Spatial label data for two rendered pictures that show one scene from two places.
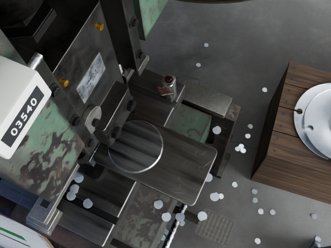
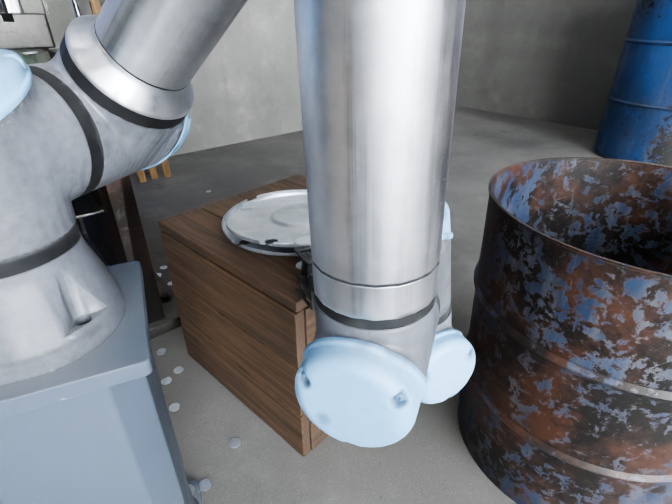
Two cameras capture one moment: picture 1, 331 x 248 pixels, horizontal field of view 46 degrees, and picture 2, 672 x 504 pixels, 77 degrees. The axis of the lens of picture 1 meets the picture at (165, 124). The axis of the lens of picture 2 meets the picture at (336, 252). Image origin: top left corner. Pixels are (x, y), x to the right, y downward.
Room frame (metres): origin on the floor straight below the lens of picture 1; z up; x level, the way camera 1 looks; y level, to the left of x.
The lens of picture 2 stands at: (-0.26, -0.89, 0.71)
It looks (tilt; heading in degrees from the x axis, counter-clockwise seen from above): 30 degrees down; 18
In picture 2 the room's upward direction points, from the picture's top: straight up
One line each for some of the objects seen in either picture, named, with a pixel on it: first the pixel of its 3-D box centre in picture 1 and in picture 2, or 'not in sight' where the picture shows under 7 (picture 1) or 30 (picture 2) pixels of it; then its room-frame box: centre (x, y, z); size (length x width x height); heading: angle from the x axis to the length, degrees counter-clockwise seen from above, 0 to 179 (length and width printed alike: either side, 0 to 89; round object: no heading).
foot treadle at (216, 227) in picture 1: (156, 201); not in sight; (0.28, 0.07, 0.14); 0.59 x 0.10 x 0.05; 59
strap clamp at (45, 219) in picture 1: (51, 192); not in sight; (0.21, 0.27, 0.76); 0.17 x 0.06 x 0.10; 149
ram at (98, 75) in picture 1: (72, 76); not in sight; (0.33, 0.15, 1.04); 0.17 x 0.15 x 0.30; 59
